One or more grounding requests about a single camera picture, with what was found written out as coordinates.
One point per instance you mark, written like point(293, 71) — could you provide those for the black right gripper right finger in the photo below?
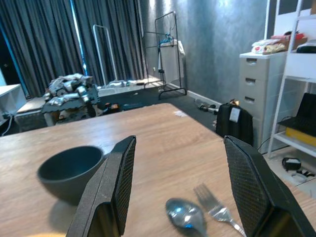
point(256, 197)

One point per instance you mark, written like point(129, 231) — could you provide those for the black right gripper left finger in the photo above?
point(103, 197)

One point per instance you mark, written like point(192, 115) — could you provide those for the silver fork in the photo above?
point(217, 212)

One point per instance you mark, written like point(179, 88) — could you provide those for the dark grey bowl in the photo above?
point(66, 172)

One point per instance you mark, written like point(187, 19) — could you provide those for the silver spoon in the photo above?
point(185, 214)

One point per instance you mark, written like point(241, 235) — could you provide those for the yellow box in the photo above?
point(301, 135)

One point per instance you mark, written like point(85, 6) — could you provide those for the black backpack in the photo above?
point(224, 123)

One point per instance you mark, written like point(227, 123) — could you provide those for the black laptop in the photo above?
point(306, 108)

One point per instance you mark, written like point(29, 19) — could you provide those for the white drawer cabinet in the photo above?
point(256, 74)

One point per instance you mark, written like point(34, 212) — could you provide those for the black clothes rack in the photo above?
point(172, 92)

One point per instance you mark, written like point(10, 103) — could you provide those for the white shelf unit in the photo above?
point(298, 66)

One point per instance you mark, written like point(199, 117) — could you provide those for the white side table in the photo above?
point(10, 96)

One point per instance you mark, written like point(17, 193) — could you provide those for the snack packets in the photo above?
point(266, 47)

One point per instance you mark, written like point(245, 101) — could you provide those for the white hanging laundry bag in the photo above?
point(170, 61)

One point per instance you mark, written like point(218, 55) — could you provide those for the dark grey curtain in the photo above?
point(44, 37)

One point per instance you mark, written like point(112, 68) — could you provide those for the white metal rack frame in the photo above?
point(100, 25)

